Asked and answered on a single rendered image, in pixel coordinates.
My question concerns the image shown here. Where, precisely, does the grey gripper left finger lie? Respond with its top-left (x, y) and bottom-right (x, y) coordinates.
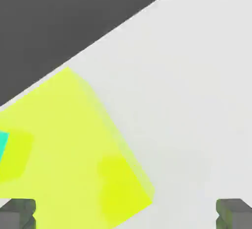
top-left (0, 198), bottom-right (37, 229)

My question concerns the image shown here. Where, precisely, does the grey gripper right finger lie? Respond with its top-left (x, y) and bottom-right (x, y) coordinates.
top-left (216, 198), bottom-right (252, 229)

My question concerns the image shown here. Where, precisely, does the small cyan cube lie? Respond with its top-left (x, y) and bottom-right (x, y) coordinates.
top-left (0, 131), bottom-right (10, 164)

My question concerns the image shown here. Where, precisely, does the large yellow box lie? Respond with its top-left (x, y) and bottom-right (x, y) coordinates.
top-left (0, 66), bottom-right (156, 229)

